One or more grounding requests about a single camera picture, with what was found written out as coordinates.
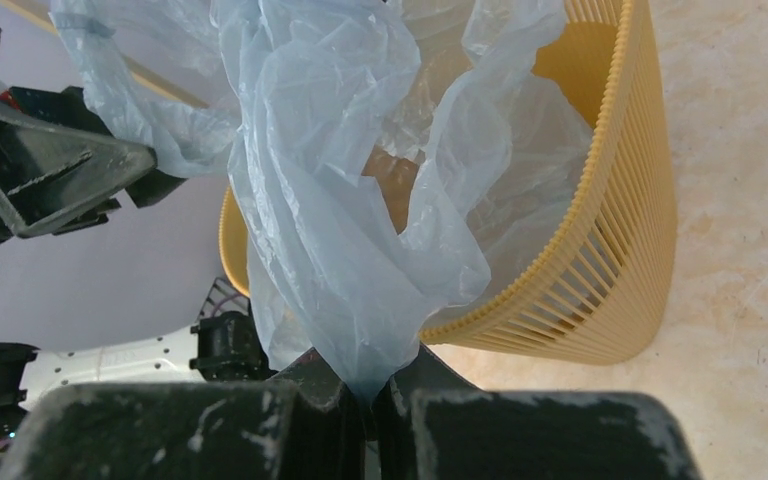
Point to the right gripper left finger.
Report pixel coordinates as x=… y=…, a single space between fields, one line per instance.
x=302 y=423

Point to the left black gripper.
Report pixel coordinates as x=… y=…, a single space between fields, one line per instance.
x=61 y=168

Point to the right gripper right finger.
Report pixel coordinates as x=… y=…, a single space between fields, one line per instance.
x=434 y=424

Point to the yellow mesh trash bin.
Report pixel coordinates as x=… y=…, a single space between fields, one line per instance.
x=595 y=293

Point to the light blue plastic trash bag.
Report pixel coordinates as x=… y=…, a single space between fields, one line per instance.
x=396 y=163

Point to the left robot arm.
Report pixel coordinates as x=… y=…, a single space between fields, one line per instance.
x=219 y=346

